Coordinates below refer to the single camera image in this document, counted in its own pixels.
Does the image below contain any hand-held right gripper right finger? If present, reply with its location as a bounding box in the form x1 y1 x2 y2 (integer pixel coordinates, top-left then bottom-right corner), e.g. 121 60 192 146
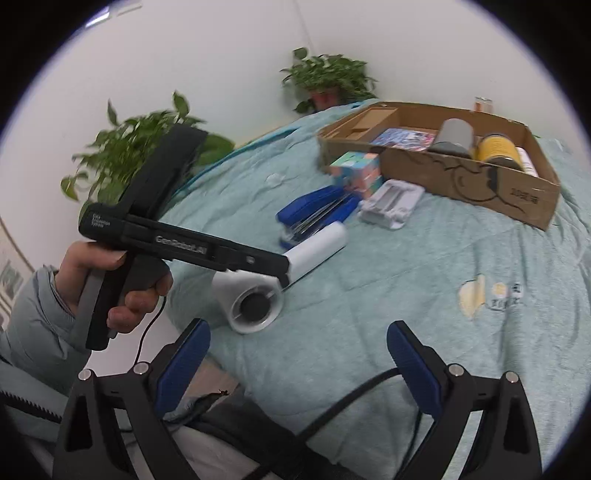
387 320 542 480

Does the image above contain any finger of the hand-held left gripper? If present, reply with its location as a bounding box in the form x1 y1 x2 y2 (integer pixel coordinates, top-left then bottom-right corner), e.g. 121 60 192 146
272 257 293 291

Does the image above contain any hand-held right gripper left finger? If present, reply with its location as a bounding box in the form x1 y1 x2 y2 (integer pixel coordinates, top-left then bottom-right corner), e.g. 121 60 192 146
52 318 212 480

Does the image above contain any white hair dryer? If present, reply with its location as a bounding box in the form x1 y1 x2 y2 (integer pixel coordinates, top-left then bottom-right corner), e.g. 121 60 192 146
213 222 349 334

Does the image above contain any blue stapler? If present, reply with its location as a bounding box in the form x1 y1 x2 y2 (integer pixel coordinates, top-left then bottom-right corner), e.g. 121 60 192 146
276 186 362 251

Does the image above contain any pastel puzzle cube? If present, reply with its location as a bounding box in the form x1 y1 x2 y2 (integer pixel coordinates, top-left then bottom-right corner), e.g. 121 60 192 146
329 151 385 195

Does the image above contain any blue cartoon board game box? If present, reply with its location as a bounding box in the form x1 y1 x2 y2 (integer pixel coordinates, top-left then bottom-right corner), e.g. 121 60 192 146
369 128 437 152

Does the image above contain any brown cardboard box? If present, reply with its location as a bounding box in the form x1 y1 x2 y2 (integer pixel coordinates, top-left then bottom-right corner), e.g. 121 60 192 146
318 102 561 232

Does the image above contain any silver tin can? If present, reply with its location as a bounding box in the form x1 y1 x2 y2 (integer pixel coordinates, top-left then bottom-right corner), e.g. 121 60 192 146
427 118 475 158

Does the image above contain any clear jar with yellow label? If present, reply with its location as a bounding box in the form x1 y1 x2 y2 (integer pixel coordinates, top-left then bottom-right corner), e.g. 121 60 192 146
475 134 525 172

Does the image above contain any white squeeze tube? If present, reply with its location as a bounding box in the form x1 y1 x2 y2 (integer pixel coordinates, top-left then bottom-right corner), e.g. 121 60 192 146
513 147 540 177

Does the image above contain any person's left forearm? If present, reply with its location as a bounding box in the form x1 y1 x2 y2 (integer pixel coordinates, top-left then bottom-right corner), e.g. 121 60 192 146
0 265 90 370

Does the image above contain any person's left hand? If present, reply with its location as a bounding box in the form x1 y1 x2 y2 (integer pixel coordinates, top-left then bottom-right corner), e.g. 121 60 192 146
55 240 174 333

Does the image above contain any teal printed blanket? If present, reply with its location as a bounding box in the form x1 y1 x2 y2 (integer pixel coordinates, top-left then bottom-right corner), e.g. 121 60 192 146
159 99 591 472

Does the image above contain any large leafy green plant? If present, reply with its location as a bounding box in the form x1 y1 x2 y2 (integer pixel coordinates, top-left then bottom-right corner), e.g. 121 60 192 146
61 91 236 208

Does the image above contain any white plastic holder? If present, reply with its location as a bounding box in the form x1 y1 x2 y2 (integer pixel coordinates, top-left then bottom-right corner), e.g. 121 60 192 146
358 180 426 230

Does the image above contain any small potted plant red pot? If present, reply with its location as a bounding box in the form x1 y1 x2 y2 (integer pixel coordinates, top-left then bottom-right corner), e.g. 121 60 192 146
280 47 379 114

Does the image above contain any thin black cable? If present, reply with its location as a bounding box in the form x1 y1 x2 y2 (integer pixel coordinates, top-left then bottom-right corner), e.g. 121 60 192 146
135 295 168 365

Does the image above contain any thick black cable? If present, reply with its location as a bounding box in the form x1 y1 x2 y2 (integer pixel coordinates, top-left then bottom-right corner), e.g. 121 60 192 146
259 367 426 480

